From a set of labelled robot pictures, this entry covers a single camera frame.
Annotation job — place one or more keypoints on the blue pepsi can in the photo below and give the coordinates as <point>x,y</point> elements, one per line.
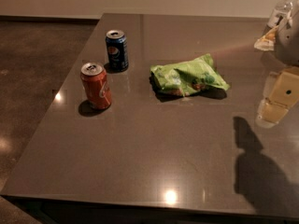
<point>116,42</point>

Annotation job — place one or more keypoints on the green chip bag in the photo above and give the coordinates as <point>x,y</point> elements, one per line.
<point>187,78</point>

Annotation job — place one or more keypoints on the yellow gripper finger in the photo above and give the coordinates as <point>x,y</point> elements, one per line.
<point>280,94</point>

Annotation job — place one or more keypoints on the red coke can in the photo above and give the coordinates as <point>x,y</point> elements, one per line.
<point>94,79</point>

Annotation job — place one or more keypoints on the clear plastic bottle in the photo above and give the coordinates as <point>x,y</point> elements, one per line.
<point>279,12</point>

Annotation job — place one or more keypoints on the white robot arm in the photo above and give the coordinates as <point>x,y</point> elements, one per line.
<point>287,39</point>

